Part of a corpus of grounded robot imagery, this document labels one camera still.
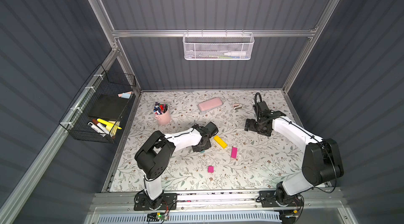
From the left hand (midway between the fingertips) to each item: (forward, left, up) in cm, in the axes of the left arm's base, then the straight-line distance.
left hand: (205, 148), depth 90 cm
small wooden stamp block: (+30, -23, +2) cm, 38 cm away
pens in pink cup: (+20, +27, +12) cm, 36 cm away
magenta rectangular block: (-3, -17, 0) cm, 17 cm away
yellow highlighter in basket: (-1, +42, +27) cm, 50 cm away
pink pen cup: (+17, +26, +6) cm, 32 cm away
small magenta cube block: (-11, -3, -1) cm, 12 cm away
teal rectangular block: (-2, +2, +1) cm, 3 cm away
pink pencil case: (+32, -4, +2) cm, 33 cm away
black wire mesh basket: (+22, +52, +32) cm, 65 cm away
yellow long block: (+5, -9, 0) cm, 10 cm away
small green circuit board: (-32, +20, -1) cm, 37 cm away
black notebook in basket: (+8, +46, +29) cm, 55 cm away
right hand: (+8, -28, +8) cm, 30 cm away
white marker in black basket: (-3, +47, +28) cm, 55 cm away
